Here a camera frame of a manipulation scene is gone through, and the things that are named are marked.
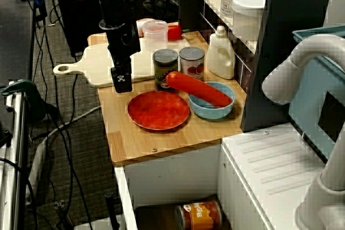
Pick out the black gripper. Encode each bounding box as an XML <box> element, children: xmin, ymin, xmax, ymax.
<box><xmin>98</xmin><ymin>19</ymin><xmax>142</xmax><ymax>94</ymax></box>

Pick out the green pea can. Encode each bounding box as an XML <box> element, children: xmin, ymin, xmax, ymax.
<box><xmin>152</xmin><ymin>48</ymin><xmax>179</xmax><ymax>92</ymax></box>

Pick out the red toy sausage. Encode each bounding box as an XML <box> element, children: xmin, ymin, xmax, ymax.
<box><xmin>165</xmin><ymin>71</ymin><xmax>234</xmax><ymax>107</ymax></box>

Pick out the light wooden cutting board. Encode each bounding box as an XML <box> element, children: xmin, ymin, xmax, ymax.
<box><xmin>53</xmin><ymin>36</ymin><xmax>191</xmax><ymax>89</ymax></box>

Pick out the red plate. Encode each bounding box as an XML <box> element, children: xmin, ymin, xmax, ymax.
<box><xmin>127</xmin><ymin>91</ymin><xmax>190</xmax><ymax>131</ymax></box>

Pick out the clear plastic cup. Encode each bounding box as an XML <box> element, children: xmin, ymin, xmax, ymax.
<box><xmin>142</xmin><ymin>20</ymin><xmax>169</xmax><ymax>53</ymax></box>

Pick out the salmon sushi toy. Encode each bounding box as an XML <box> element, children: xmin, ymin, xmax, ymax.
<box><xmin>136</xmin><ymin>18</ymin><xmax>156</xmax><ymax>37</ymax></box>

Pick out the tomato can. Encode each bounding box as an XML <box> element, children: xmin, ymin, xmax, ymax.
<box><xmin>179</xmin><ymin>46</ymin><xmax>205</xmax><ymax>82</ymax></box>

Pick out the black equipment box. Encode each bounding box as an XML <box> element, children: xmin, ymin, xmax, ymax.
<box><xmin>55</xmin><ymin>0</ymin><xmax>108</xmax><ymax>58</ymax></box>

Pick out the blue bowl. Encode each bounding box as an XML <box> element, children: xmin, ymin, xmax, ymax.
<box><xmin>188</xmin><ymin>81</ymin><xmax>236</xmax><ymax>122</ymax></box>

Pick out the white detergent bottle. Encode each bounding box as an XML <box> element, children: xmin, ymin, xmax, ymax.
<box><xmin>206</xmin><ymin>25</ymin><xmax>236</xmax><ymax>80</ymax></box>

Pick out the green clamp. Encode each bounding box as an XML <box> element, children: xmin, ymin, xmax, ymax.
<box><xmin>1</xmin><ymin>79</ymin><xmax>47</xmax><ymax>123</ymax></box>

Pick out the white power strip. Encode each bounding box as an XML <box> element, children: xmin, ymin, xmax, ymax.
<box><xmin>25</xmin><ymin>137</ymin><xmax>49</xmax><ymax>207</ymax></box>

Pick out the white lidded plastic jar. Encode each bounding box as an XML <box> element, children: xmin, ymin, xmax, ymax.
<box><xmin>219</xmin><ymin>0</ymin><xmax>250</xmax><ymax>25</ymax></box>
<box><xmin>231</xmin><ymin>0</ymin><xmax>267</xmax><ymax>41</ymax></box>

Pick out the orange beans can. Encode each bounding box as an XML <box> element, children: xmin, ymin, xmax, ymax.
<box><xmin>175</xmin><ymin>200</ymin><xmax>223</xmax><ymax>230</ymax></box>

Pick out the dark shelf unit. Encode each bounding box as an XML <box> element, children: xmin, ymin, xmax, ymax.
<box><xmin>177</xmin><ymin>0</ymin><xmax>335</xmax><ymax>134</ymax></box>

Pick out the gray toy faucet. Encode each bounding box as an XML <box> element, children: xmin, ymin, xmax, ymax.
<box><xmin>261</xmin><ymin>33</ymin><xmax>345</xmax><ymax>230</ymax></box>

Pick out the white cable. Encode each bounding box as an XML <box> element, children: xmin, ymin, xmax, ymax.
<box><xmin>39</xmin><ymin>105</ymin><xmax>102</xmax><ymax>145</ymax></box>

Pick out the thin black cable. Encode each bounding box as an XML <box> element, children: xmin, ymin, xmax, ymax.
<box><xmin>34</xmin><ymin>0</ymin><xmax>94</xmax><ymax>230</ymax></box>

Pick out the black bar handle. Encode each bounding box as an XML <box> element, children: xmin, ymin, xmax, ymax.
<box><xmin>104</xmin><ymin>190</ymin><xmax>121</xmax><ymax>230</ymax></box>

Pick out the aluminium rail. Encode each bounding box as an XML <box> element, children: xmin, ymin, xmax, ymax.
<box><xmin>0</xmin><ymin>81</ymin><xmax>28</xmax><ymax>230</ymax></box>

